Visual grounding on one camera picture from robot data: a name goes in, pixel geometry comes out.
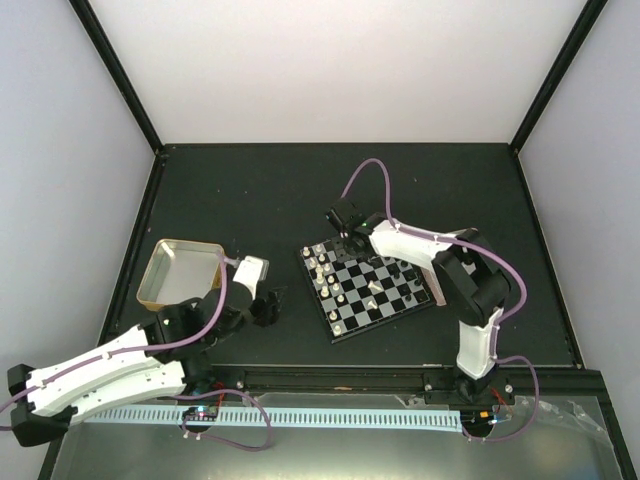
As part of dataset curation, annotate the black grey chess board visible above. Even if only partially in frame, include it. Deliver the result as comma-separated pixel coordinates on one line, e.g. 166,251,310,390
298,239,435,344

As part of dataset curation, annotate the controller circuit board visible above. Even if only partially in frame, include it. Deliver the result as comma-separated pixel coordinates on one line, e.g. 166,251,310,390
182,406,218,422
461,410,512,427

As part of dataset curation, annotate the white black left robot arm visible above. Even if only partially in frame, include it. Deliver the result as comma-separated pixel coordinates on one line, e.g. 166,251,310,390
7,287,283,447

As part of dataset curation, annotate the pink metal tray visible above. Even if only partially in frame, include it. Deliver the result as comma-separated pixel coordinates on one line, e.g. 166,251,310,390
421,268,447,307

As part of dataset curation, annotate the right controller circuit board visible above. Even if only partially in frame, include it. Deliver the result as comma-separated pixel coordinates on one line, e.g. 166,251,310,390
461,410,512,427

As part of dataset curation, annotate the white slotted cable duct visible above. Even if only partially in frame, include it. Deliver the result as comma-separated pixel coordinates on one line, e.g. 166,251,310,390
86,404,462,433

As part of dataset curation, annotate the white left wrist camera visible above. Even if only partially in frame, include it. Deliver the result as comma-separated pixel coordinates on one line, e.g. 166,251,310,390
233,255,269,299

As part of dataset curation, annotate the pile of white chess pieces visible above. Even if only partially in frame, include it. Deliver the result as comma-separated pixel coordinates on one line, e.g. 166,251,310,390
367,281,381,309

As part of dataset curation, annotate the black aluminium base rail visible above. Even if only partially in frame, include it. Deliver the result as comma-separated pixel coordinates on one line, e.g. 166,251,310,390
211,364,607,405

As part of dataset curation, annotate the left controller circuit board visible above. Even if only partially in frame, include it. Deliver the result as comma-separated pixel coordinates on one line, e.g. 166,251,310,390
182,406,218,422

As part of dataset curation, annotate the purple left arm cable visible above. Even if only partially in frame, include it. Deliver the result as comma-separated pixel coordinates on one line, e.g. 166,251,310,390
0,252,274,452

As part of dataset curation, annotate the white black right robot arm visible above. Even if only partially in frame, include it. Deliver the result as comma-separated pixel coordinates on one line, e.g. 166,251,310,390
325,198,511,403

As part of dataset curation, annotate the gold rimmed metal tin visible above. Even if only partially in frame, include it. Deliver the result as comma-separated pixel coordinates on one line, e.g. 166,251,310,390
136,239,224,311

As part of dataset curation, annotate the black chess pieces group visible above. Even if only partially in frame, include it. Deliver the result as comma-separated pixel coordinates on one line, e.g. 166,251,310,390
380,257,432,307

